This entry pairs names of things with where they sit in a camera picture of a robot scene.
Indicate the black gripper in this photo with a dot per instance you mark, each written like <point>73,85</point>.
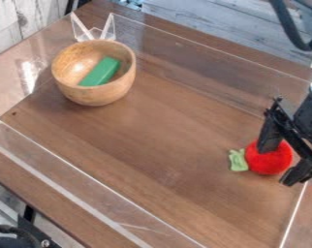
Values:
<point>290,123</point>

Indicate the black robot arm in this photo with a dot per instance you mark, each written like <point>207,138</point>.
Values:
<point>290,123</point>

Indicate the green rectangular block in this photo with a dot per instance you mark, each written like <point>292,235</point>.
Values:
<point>102,72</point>

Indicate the wooden bowl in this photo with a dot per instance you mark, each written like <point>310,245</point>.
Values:
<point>74,63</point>

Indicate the clear acrylic tray wall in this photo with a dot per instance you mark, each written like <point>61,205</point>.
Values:
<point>133,175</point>

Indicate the black metal bracket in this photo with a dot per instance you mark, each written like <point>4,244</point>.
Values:
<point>27,224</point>

